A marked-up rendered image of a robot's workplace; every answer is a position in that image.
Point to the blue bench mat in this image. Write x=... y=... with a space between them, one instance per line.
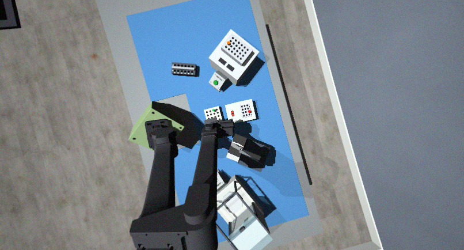
x=189 y=32

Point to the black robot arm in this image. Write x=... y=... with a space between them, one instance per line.
x=164 y=226

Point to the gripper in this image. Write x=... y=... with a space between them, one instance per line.
x=207 y=121

